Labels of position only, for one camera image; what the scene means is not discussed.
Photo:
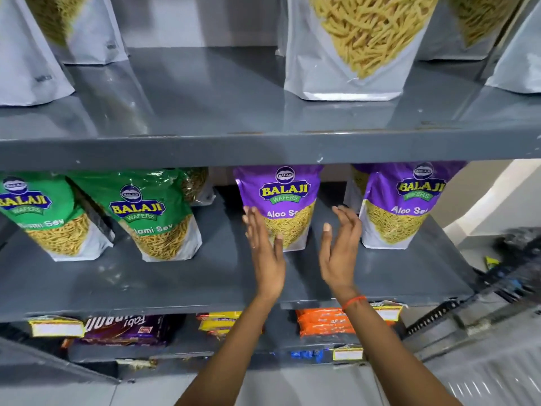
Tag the person's right hand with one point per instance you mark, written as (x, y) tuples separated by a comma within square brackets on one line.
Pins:
[(338, 262)]

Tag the person's left hand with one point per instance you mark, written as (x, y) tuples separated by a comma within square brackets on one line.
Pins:
[(267, 266)]

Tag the person's left thumb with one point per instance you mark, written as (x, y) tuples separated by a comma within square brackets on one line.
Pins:
[(279, 246)]

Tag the person's right thumb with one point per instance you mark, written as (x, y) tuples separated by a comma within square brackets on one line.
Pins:
[(326, 234)]

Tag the person's right forearm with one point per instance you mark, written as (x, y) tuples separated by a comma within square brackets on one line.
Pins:
[(380, 355)]

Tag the person's left forearm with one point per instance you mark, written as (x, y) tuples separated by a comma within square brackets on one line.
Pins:
[(236, 350)]

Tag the purple snack pouch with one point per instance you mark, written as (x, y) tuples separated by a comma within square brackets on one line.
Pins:
[(279, 194), (405, 202)]

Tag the red thread wristband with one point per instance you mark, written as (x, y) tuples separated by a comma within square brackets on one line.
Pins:
[(354, 303)]

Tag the orange snack pack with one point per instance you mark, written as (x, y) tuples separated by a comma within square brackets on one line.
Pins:
[(323, 322)]

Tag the yellow-edged shelf price label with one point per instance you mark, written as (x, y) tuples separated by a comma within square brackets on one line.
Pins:
[(348, 354), (57, 328), (388, 312)]

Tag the yellow red snack pack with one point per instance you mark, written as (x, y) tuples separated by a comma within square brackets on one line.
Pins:
[(217, 323)]

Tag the blue packet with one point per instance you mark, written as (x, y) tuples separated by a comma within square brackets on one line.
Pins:
[(306, 355)]

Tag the grey metal shelf rack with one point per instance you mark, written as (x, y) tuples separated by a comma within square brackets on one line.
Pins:
[(211, 139)]

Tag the green snack pouch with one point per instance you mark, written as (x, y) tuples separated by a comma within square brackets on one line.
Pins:
[(156, 215), (38, 215)]

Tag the purple biscuit pack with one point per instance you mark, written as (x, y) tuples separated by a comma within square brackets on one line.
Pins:
[(126, 329)]

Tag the corrugated metal shutter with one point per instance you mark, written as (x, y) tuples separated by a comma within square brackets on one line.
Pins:
[(477, 334)]

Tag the pile of dark packets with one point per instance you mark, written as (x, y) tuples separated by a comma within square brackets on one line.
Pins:
[(517, 253)]

